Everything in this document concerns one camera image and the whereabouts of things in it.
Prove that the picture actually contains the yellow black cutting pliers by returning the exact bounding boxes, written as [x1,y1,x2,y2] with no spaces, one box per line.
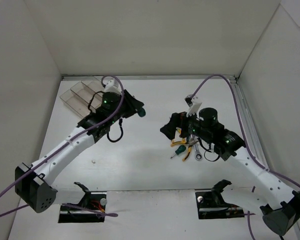
[170,127,187,147]

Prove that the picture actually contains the yellow needle-nose pliers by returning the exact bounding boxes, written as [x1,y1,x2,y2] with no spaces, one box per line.
[182,136,198,162]

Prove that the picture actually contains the green stubby Phillips screwdriver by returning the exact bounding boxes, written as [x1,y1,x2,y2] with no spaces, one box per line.
[170,145,186,159]

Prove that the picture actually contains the green stubby flathead screwdriver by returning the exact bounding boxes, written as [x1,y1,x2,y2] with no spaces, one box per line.
[137,107,146,118]

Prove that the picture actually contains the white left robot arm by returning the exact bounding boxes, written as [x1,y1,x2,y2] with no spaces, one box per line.
[14,90,146,213]

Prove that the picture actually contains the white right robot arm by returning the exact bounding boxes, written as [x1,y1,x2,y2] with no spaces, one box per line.
[160,107,300,236]

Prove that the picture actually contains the large silver ratchet wrench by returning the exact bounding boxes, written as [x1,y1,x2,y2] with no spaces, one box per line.
[192,139,203,161]

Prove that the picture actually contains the clear three-compartment container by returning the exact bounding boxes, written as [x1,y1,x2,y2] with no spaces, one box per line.
[60,76,104,119]

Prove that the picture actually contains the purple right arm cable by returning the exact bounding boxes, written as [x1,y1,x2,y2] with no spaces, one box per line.
[189,73,300,240]

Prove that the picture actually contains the aluminium rail right edge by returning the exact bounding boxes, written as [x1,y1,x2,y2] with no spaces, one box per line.
[230,79,269,171]

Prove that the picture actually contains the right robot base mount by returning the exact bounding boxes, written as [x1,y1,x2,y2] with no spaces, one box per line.
[195,180,247,220]

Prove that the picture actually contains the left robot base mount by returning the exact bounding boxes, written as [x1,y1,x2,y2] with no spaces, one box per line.
[58,182,107,224]

